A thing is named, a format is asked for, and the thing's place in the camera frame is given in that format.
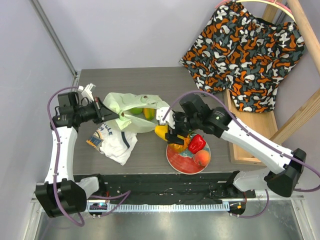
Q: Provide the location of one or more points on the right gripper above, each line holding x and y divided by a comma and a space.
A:
173, 133

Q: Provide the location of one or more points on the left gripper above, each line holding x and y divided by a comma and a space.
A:
102, 113

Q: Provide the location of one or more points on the orange fake pineapple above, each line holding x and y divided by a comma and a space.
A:
188, 144

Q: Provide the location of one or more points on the fake yellow lemon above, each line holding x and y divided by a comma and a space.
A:
161, 131

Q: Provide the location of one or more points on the light green plastic bag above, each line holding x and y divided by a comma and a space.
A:
121, 103

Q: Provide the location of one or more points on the red fake pepper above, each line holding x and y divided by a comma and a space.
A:
197, 143

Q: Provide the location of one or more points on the fake green lime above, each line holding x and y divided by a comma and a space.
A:
136, 110

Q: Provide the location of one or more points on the fake peach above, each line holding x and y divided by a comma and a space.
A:
202, 158

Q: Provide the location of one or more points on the fake mango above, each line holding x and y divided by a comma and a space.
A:
149, 113

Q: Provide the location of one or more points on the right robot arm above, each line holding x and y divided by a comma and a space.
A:
283, 166

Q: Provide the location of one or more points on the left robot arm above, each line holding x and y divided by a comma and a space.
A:
60, 195

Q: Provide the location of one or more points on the red and teal plate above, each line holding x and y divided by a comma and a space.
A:
183, 162

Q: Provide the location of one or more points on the white printed t-shirt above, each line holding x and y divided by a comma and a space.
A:
114, 144

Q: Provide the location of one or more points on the camouflage patterned shorts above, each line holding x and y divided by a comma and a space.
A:
245, 55

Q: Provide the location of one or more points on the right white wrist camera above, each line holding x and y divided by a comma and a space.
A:
165, 116

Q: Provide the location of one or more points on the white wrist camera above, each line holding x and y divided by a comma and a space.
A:
87, 91
165, 116

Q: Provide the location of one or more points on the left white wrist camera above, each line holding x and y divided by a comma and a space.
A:
87, 91

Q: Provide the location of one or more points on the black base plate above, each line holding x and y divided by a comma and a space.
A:
173, 189

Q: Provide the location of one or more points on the perforated metal rail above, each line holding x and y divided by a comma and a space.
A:
99, 207

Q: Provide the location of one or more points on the wooden tray frame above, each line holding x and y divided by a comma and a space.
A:
257, 145

